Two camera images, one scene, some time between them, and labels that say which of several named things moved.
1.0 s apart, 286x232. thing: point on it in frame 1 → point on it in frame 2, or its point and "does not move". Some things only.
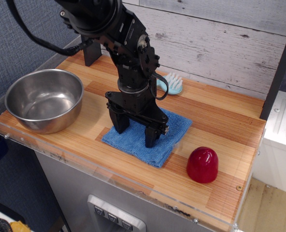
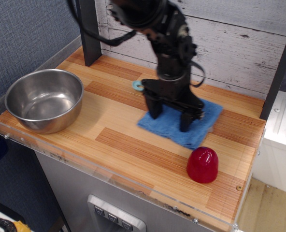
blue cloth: (133, 139) → (168, 124)
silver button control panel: (107, 217) does not move
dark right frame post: (278, 77) does not move
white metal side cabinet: (277, 163) does not move
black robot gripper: (137, 99) → (173, 86)
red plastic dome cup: (202, 165) does not move
